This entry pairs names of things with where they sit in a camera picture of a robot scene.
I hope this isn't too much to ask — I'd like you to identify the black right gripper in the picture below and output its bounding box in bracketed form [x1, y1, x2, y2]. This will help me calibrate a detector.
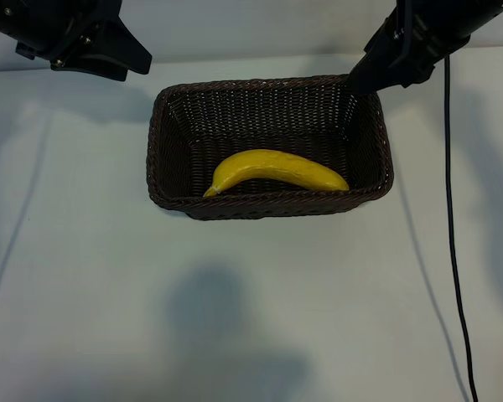
[345, 0, 503, 95]

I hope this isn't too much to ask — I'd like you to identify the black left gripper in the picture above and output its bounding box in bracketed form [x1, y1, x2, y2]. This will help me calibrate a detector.
[0, 0, 153, 83]

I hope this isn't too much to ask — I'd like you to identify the dark brown woven basket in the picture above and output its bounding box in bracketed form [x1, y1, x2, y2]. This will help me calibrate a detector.
[145, 73, 394, 222]

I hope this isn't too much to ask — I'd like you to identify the yellow banana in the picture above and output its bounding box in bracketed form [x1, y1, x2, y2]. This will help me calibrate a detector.
[203, 148, 351, 198]

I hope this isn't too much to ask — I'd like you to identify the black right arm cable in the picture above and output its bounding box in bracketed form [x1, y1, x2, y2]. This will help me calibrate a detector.
[443, 54, 480, 402]

